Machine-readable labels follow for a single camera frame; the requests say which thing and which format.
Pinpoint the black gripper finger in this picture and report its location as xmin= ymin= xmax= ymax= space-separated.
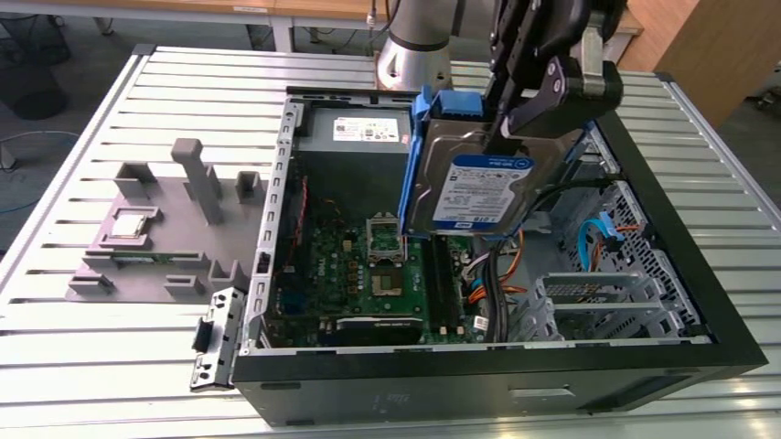
xmin=487 ymin=40 xmax=526 ymax=123
xmin=501 ymin=27 xmax=625 ymax=138

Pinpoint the hard disk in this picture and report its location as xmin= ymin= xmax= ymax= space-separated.
xmin=397 ymin=84 xmax=603 ymax=241

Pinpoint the disk power wire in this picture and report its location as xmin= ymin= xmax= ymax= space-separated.
xmin=594 ymin=222 xmax=649 ymax=257

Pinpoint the blue data wire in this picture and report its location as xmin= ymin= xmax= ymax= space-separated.
xmin=575 ymin=212 xmax=621 ymax=275

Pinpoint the grey metal drive cage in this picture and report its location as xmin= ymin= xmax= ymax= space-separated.
xmin=527 ymin=136 xmax=618 ymax=230

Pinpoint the wooden top desk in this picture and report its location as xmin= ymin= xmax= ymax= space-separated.
xmin=609 ymin=17 xmax=646 ymax=70
xmin=0 ymin=0 xmax=391 ymax=51

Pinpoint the wooden cabinet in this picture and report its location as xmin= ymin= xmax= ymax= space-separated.
xmin=628 ymin=0 xmax=781 ymax=129

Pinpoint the office chair base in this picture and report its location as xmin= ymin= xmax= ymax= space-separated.
xmin=746 ymin=84 xmax=781 ymax=111

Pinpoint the grey power supply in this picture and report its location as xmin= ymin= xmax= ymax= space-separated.
xmin=302 ymin=107 xmax=422 ymax=220

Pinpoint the metal socket cover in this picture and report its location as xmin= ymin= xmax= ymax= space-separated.
xmin=363 ymin=213 xmax=409 ymax=267

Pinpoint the black RAM slot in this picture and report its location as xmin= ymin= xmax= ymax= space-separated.
xmin=426 ymin=237 xmax=451 ymax=335

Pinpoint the CPU socket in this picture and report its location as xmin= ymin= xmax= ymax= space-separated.
xmin=370 ymin=267 xmax=409 ymax=298

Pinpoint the green motherboard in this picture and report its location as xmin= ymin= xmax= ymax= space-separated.
xmin=267 ymin=214 xmax=490 ymax=347

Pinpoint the black graphics card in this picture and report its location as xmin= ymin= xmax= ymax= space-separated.
xmin=316 ymin=315 xmax=426 ymax=348

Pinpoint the grey parts rack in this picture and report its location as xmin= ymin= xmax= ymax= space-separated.
xmin=64 ymin=136 xmax=274 ymax=305

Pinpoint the black PC case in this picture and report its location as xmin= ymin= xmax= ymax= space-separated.
xmin=231 ymin=84 xmax=769 ymax=429

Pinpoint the silver CPU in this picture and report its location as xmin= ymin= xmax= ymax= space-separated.
xmin=115 ymin=214 xmax=148 ymax=237

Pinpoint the green RAM stick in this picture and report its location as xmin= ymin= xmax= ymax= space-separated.
xmin=112 ymin=252 xmax=178 ymax=265

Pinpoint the black bin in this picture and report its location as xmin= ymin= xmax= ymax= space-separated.
xmin=0 ymin=13 xmax=72 ymax=120

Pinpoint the orange power wire bundle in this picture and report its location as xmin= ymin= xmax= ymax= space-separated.
xmin=469 ymin=230 xmax=530 ymax=303

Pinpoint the red twisted wire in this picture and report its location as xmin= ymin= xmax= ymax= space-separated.
xmin=291 ymin=176 xmax=314 ymax=275

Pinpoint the black cable bundle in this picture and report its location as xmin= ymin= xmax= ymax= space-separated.
xmin=487 ymin=180 xmax=616 ymax=344

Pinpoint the grey card retention bracket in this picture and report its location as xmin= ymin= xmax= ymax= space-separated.
xmin=190 ymin=285 xmax=247 ymax=393

